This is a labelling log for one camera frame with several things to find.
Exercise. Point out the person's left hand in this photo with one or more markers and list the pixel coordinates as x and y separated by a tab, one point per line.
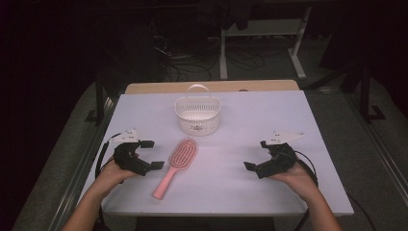
110	174

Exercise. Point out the pink hairbrush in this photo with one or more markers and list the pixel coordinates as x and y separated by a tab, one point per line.
175	166

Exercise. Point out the black metal stand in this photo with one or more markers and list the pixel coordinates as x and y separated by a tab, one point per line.
365	96
99	96

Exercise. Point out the white desk frame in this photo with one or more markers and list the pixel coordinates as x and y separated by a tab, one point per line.
261	27

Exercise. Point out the white board sheet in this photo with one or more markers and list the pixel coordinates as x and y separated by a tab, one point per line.
224	179

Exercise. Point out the aluminium rail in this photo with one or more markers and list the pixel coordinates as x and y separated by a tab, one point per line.
378	147
80	179

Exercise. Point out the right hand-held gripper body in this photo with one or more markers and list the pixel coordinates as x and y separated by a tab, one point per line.
279	159

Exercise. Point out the person's right hand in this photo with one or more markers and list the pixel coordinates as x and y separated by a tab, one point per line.
300	179

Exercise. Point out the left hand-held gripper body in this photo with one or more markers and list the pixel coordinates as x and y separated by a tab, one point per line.
128	159

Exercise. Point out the white perforated plastic basket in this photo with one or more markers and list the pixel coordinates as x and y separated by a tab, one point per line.
198	115

